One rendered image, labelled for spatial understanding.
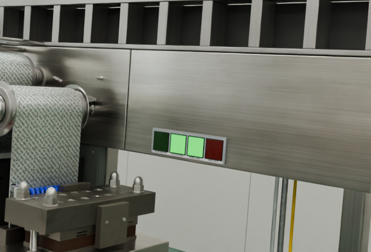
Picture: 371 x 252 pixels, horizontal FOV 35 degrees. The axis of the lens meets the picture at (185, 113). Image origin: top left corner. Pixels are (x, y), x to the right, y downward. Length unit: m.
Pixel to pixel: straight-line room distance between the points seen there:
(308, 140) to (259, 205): 2.83
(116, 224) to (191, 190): 2.96
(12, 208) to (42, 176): 0.17
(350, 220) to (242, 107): 0.39
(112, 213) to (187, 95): 0.37
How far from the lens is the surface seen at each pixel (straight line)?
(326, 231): 4.03
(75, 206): 1.52
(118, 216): 1.61
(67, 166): 1.74
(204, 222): 4.51
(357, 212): 1.57
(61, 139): 1.72
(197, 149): 1.58
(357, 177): 1.38
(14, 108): 1.60
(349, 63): 1.39
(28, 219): 1.52
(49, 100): 1.68
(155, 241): 1.72
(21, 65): 1.92
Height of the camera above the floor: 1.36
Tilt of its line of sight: 3 degrees down
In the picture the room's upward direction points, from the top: 4 degrees clockwise
